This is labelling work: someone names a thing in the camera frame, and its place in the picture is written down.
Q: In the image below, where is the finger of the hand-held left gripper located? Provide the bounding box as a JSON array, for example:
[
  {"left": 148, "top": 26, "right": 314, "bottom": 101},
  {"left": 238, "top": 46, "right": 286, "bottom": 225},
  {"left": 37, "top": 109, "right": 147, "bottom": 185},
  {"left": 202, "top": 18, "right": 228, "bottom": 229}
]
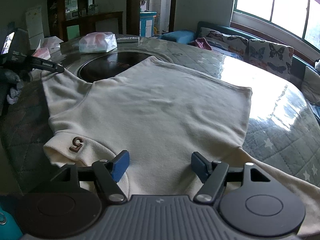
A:
[{"left": 32, "top": 56, "right": 65, "bottom": 74}]

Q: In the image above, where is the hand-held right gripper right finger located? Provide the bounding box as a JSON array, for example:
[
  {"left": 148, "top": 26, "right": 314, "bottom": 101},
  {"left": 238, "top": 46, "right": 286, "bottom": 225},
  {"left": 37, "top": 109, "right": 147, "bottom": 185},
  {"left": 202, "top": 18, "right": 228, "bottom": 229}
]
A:
[{"left": 191, "top": 151, "right": 272, "bottom": 204}]

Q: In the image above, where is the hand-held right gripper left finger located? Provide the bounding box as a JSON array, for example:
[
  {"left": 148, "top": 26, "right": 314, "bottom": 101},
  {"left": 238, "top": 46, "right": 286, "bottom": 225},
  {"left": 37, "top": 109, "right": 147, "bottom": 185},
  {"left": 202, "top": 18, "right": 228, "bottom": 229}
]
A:
[{"left": 50, "top": 150, "right": 130, "bottom": 204}]

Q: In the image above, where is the cream white sweater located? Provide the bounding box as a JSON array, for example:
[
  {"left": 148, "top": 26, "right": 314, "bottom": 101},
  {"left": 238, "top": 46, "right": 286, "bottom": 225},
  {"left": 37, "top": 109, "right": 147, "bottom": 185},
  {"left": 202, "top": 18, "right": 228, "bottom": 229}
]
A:
[{"left": 41, "top": 56, "right": 320, "bottom": 238}]

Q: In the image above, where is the person's left hand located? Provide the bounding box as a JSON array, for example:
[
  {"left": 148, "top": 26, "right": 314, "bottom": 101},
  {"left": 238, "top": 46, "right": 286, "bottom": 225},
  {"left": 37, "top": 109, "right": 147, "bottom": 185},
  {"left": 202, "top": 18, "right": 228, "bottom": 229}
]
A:
[{"left": 0, "top": 69, "right": 24, "bottom": 105}]

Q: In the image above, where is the pink plastic bag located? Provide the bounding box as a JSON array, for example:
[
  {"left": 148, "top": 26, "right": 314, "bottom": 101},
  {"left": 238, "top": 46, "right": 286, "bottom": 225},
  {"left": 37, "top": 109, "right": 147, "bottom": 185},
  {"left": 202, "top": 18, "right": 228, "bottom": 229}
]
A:
[{"left": 32, "top": 36, "right": 64, "bottom": 58}]

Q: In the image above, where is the white tissue packet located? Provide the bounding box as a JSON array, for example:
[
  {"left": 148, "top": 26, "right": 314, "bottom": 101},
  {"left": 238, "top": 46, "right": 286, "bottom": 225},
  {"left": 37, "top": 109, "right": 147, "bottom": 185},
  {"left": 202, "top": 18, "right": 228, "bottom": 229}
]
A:
[{"left": 79, "top": 32, "right": 117, "bottom": 53}]

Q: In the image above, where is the round black induction cooktop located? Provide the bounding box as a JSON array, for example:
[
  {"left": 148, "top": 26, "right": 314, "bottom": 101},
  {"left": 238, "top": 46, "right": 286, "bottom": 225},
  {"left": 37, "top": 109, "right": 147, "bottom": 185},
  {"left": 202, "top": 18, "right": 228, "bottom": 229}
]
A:
[{"left": 77, "top": 52, "right": 173, "bottom": 83}]

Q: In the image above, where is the dark wooden sideboard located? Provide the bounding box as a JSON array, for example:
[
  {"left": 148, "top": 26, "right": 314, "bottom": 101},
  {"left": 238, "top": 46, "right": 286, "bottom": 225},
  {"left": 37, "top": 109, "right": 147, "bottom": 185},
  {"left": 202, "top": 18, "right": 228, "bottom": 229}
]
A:
[{"left": 61, "top": 11, "right": 124, "bottom": 42}]

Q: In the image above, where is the grey remote control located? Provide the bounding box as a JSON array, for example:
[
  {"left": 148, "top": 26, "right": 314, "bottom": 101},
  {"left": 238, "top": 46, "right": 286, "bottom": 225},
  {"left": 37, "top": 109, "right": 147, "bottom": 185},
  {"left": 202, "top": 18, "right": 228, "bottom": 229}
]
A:
[{"left": 116, "top": 36, "right": 139, "bottom": 43}]

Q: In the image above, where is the blue and white cabinet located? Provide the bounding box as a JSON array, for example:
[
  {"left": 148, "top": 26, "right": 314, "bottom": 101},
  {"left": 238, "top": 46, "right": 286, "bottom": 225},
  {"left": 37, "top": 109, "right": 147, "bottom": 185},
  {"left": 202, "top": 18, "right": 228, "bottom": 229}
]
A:
[{"left": 139, "top": 11, "right": 157, "bottom": 37}]

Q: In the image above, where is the pink cloth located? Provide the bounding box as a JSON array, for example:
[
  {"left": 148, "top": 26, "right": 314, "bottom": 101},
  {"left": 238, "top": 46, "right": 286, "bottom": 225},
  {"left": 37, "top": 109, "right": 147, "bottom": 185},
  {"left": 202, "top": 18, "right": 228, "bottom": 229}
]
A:
[{"left": 191, "top": 37, "right": 213, "bottom": 51}]

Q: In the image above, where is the butterfly print pillow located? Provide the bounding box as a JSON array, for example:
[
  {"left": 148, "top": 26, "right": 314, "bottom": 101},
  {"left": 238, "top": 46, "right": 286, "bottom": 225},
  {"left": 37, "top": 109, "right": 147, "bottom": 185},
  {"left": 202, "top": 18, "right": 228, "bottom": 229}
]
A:
[
  {"left": 248, "top": 39, "right": 294, "bottom": 80},
  {"left": 200, "top": 27, "right": 249, "bottom": 60}
]

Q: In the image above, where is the blue sofa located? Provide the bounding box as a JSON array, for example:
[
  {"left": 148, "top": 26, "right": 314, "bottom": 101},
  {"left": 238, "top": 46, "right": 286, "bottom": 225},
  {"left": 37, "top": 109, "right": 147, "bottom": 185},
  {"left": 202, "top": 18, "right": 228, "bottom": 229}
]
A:
[{"left": 157, "top": 21, "right": 320, "bottom": 120}]

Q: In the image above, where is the grey pillow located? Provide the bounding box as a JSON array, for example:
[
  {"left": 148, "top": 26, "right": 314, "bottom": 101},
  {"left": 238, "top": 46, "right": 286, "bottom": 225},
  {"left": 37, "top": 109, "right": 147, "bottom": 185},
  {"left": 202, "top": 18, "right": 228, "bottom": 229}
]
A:
[{"left": 301, "top": 65, "right": 320, "bottom": 103}]

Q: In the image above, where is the green framed window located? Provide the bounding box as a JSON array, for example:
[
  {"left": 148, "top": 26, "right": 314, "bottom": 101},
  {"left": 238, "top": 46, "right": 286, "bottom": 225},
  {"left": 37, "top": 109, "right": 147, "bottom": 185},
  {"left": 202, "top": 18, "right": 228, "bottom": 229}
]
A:
[{"left": 232, "top": 0, "right": 320, "bottom": 48}]

